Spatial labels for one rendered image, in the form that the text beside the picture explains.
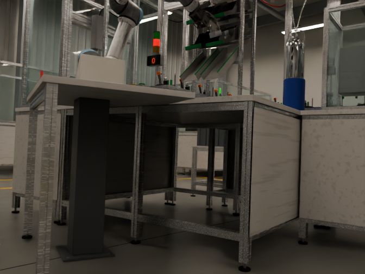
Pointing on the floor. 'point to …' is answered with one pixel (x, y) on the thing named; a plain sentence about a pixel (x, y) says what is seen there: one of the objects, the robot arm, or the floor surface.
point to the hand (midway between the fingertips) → (214, 28)
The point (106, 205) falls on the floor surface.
